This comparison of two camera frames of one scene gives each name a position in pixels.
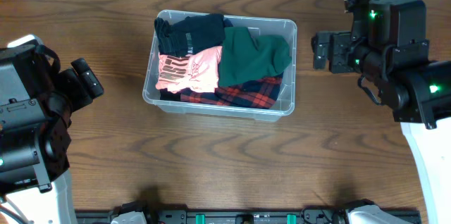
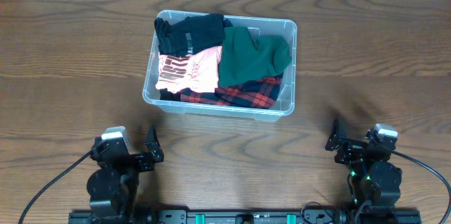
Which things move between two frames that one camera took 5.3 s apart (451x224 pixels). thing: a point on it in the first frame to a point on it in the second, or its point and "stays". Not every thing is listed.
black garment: (166, 95) stays
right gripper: (351, 48) to (353, 147)
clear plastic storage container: (220, 64) stays
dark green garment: (245, 58) stays
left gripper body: (87, 78) to (139, 160)
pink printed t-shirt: (197, 72) stays
